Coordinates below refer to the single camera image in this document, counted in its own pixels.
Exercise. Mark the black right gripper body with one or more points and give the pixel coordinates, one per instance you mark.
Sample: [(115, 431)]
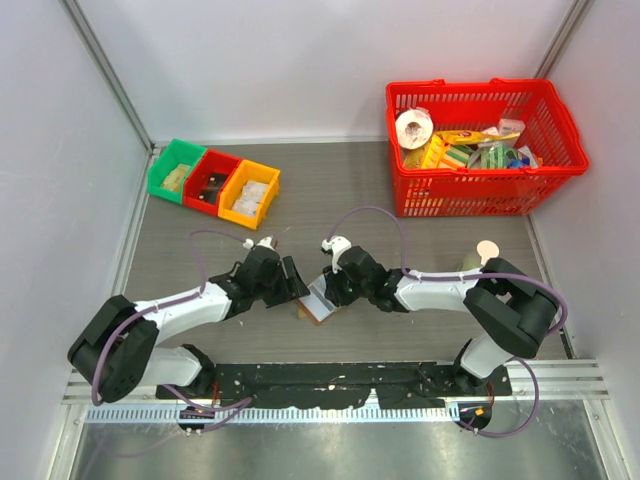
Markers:
[(344, 290)]

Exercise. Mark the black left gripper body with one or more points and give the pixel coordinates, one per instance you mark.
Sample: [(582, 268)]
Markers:
[(275, 290)]

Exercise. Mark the brown leather card holder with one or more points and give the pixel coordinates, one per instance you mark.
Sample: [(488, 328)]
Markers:
[(315, 305)]

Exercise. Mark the silver white card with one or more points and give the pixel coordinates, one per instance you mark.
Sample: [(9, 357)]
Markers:
[(238, 208)]

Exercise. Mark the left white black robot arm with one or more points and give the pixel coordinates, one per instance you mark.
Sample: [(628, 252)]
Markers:
[(120, 349)]

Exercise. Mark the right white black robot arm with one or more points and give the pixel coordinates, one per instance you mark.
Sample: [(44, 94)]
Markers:
[(515, 311)]

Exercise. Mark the silver card in yellow bin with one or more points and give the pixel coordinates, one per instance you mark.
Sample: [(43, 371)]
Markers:
[(252, 186)]

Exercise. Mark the black cards in red bin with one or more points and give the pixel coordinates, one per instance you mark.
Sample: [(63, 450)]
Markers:
[(210, 192)]

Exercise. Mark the gold cards in green bin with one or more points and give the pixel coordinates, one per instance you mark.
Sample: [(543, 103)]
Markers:
[(174, 180)]

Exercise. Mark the yellow plastic bin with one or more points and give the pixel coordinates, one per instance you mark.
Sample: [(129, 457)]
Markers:
[(248, 171)]

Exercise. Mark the red plastic bin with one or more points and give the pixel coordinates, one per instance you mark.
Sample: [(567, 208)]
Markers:
[(204, 184)]

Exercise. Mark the green bottle white cap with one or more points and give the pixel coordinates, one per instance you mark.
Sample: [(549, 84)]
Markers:
[(480, 255)]

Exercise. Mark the green plastic bin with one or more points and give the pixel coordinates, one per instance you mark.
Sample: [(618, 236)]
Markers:
[(177, 152)]

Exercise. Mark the yellow snack packets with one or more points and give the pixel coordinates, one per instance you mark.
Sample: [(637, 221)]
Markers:
[(450, 149)]

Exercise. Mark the white tape roll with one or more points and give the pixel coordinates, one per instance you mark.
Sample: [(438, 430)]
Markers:
[(414, 128)]

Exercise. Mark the green white package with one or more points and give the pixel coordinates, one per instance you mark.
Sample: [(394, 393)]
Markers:
[(496, 155)]

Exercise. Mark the red shopping basket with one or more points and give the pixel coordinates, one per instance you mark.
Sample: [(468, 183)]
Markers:
[(550, 132)]

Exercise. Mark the blue white package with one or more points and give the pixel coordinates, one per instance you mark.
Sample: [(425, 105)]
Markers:
[(521, 158)]

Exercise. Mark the white pink box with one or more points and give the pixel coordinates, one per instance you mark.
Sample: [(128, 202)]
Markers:
[(506, 129)]

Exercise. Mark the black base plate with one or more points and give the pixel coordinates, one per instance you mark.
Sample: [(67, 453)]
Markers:
[(338, 386)]

